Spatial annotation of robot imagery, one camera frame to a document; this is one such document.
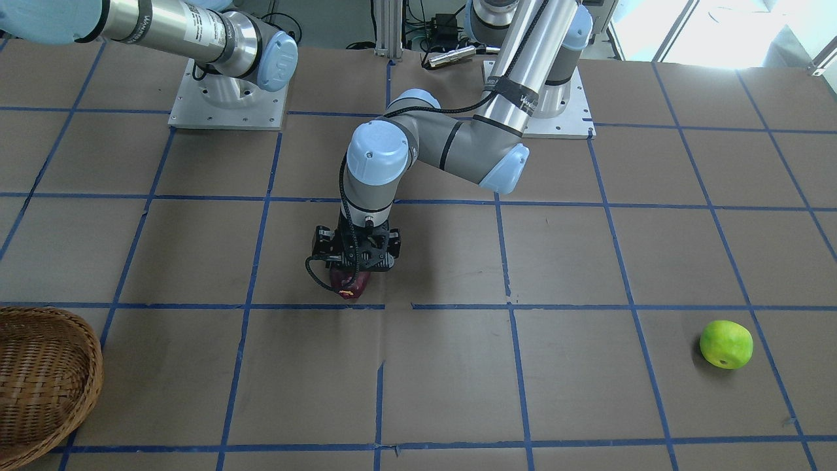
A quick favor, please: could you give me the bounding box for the dark red apple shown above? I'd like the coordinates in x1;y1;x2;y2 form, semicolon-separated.
329;266;371;299

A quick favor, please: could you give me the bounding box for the woven wicker basket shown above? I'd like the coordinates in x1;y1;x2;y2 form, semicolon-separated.
1;306;104;470

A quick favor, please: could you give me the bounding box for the green apple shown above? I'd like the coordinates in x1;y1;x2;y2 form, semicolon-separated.
699;320;754;370

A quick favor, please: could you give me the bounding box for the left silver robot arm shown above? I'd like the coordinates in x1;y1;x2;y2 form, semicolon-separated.
311;1;589;271

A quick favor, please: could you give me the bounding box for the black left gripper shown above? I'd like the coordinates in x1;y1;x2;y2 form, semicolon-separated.
311;221;401;272

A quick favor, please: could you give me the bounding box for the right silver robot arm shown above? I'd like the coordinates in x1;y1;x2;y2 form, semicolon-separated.
1;1;299;92

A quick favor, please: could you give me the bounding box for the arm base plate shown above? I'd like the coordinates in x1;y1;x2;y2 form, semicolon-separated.
168;60;289;131
483;60;595;139

